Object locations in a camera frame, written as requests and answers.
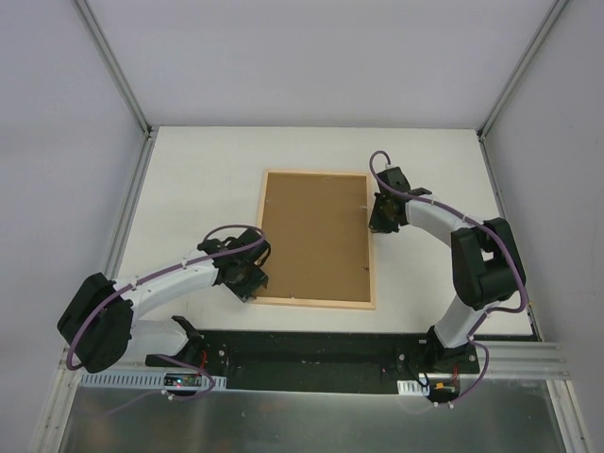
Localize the light wooden picture frame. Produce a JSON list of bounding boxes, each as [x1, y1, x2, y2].
[[248, 169, 378, 311]]

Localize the brown cardboard backing board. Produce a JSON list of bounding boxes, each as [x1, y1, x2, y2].
[[258, 173, 370, 302]]

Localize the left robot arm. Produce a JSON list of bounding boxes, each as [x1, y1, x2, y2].
[[58, 225, 272, 374]]

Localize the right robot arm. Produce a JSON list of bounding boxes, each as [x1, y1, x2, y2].
[[369, 167, 528, 373]]

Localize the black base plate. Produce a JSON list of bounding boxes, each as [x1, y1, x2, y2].
[[175, 330, 479, 394]]

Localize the left cable duct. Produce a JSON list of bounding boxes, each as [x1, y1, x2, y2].
[[79, 371, 211, 391]]

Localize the cable duct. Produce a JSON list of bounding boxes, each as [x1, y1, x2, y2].
[[397, 380, 429, 397], [79, 371, 211, 391]]

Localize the right cable duct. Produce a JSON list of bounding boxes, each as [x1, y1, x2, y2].
[[397, 380, 429, 397]]

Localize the aluminium front rail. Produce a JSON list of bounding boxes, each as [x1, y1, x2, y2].
[[59, 342, 567, 378]]

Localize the left aluminium corner post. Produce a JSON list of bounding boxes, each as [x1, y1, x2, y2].
[[71, 0, 153, 137]]

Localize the aluminium corner post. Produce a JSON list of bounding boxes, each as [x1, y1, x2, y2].
[[71, 0, 153, 137], [477, 0, 572, 143]]

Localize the right aluminium corner post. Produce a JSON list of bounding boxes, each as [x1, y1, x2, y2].
[[477, 0, 572, 143]]

